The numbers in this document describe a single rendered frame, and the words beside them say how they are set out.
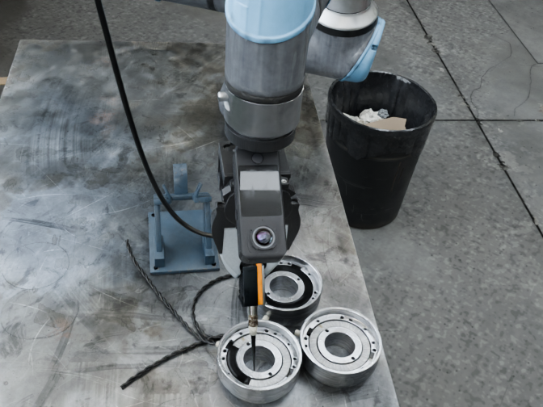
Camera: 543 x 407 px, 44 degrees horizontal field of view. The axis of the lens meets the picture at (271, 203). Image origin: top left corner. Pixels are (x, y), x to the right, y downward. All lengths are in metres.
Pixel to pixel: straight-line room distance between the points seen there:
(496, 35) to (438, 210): 1.46
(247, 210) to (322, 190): 0.50
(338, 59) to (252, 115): 0.56
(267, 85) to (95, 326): 0.46
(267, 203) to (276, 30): 0.17
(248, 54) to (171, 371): 0.45
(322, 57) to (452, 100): 1.89
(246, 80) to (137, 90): 0.77
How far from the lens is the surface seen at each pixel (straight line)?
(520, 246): 2.40
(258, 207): 0.65
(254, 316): 0.80
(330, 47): 1.16
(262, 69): 0.60
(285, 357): 0.87
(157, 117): 1.29
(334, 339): 0.92
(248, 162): 0.67
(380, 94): 2.29
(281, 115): 0.63
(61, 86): 1.39
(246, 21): 0.59
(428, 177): 2.56
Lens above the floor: 1.53
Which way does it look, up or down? 42 degrees down
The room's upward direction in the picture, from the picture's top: 6 degrees clockwise
